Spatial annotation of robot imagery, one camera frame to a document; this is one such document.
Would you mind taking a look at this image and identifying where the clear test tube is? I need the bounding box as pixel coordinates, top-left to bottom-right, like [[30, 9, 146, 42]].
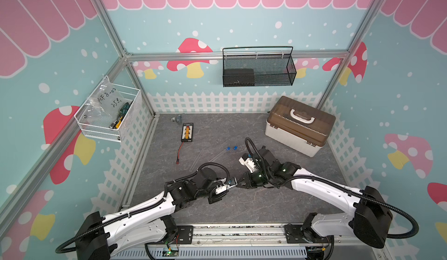
[[209, 148, 228, 162], [189, 149, 204, 172]]

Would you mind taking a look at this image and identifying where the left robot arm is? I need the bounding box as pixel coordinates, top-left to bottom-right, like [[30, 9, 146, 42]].
[[55, 162, 237, 260]]

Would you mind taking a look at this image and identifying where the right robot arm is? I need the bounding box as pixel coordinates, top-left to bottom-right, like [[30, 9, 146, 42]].
[[239, 137, 419, 248]]

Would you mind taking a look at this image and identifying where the brown lid storage box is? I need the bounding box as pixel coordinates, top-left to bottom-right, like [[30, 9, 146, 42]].
[[265, 96, 336, 158]]

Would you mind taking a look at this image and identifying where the black box with orange connectors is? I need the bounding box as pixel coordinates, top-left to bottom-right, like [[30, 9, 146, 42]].
[[181, 123, 194, 142]]

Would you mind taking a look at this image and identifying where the black box in mesh basket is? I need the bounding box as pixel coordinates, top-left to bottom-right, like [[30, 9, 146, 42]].
[[222, 69, 255, 87]]

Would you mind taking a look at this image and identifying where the green yellow tool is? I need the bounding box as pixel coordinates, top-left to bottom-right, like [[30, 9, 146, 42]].
[[109, 102, 131, 130]]

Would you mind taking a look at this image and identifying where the clear plastic bag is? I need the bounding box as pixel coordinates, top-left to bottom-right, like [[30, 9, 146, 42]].
[[83, 78, 127, 124]]

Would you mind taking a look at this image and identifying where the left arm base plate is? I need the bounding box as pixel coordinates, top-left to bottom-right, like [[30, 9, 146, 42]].
[[156, 226, 194, 245]]

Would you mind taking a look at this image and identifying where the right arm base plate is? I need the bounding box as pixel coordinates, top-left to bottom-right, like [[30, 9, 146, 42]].
[[284, 223, 331, 244]]

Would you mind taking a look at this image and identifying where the small grey metal bracket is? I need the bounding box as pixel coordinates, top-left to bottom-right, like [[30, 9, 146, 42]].
[[171, 115, 182, 125]]

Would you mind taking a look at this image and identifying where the black wire mesh basket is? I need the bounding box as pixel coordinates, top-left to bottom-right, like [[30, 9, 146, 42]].
[[222, 46, 297, 87]]

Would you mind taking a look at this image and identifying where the white wire basket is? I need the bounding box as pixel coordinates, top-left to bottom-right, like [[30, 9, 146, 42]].
[[74, 77, 142, 142]]

